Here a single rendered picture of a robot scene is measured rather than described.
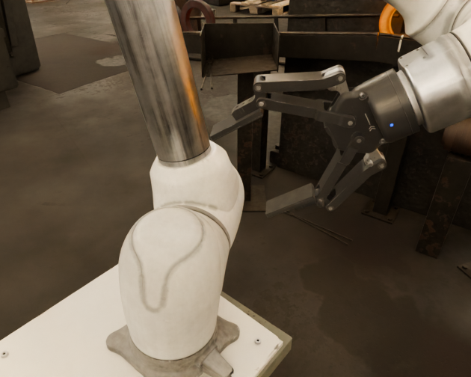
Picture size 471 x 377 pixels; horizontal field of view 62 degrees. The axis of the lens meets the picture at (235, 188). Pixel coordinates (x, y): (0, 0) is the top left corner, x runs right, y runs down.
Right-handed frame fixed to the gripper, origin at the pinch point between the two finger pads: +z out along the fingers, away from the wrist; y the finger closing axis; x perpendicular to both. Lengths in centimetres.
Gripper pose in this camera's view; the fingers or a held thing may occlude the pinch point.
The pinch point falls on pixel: (249, 170)
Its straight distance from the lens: 50.5
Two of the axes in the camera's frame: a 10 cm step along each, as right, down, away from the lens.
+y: -5.3, -7.1, -4.7
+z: -8.4, 3.7, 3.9
